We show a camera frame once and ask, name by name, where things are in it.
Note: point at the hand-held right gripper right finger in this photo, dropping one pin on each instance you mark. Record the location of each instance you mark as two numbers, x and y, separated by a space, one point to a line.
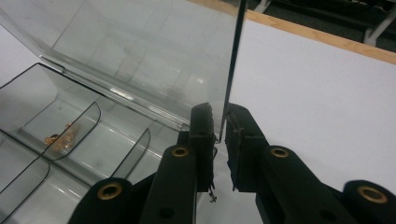
246 155

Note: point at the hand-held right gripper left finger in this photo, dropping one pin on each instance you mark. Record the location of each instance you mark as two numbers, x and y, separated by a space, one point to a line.
202 155

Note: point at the clear grey plastic compartment box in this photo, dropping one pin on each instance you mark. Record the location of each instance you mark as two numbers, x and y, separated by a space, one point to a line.
140 62

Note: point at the small gold jewellery piece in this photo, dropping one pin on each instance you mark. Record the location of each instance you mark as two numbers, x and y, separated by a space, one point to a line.
63 138

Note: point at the white metal stand leg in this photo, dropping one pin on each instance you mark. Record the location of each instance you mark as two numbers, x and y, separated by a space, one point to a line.
262 5
378 29

